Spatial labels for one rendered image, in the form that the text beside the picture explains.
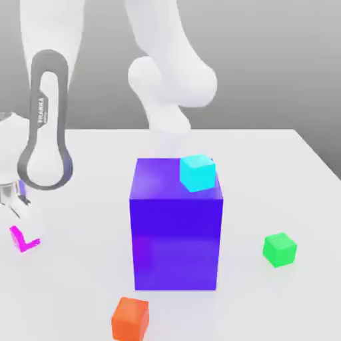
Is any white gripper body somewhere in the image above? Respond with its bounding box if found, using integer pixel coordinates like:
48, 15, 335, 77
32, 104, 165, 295
5, 195, 47, 242

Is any small magenta cube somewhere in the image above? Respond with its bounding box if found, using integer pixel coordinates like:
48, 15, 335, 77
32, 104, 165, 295
9, 224, 41, 253

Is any small orange cube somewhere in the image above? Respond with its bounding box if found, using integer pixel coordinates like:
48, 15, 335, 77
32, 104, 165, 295
111, 296, 150, 341

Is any small cyan cube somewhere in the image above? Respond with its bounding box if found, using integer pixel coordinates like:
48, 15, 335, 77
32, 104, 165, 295
179, 153, 216, 193

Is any small green cube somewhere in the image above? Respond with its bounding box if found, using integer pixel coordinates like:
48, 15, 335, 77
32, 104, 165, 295
262, 232, 298, 268

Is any large purple box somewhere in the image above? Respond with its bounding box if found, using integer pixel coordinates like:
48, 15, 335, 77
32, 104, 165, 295
129, 157, 224, 292

